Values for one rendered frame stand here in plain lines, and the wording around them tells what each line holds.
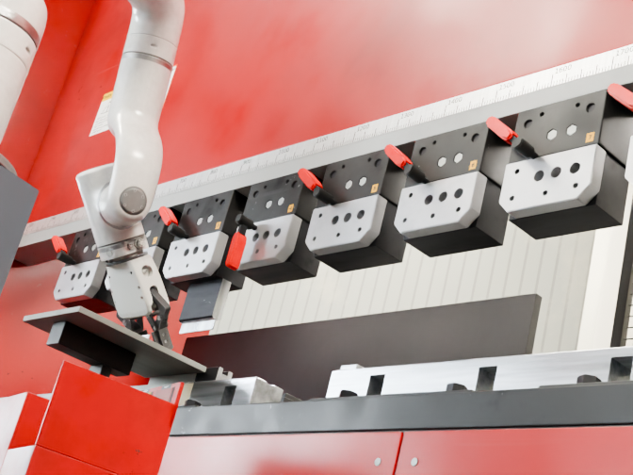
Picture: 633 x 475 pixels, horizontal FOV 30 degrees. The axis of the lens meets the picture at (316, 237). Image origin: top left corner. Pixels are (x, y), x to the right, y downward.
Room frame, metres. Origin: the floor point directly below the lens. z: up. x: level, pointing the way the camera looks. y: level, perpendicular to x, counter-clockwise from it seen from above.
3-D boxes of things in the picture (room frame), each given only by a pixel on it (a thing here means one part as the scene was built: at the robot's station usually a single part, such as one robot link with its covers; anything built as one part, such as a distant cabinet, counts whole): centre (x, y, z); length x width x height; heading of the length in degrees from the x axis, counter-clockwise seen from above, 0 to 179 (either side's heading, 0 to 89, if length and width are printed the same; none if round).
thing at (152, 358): (1.94, 0.28, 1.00); 0.26 x 0.18 x 0.01; 128
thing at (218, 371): (2.01, 0.15, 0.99); 0.20 x 0.03 x 0.03; 38
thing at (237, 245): (1.87, 0.12, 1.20); 0.04 x 0.02 x 0.10; 128
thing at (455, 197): (1.58, -0.19, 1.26); 0.15 x 0.09 x 0.17; 38
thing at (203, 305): (2.03, 0.17, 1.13); 0.10 x 0.02 x 0.10; 38
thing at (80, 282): (2.37, 0.43, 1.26); 0.15 x 0.09 x 0.17; 38
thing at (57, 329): (1.92, 0.31, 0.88); 0.14 x 0.04 x 0.22; 128
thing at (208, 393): (1.99, 0.13, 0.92); 0.39 x 0.06 x 0.10; 38
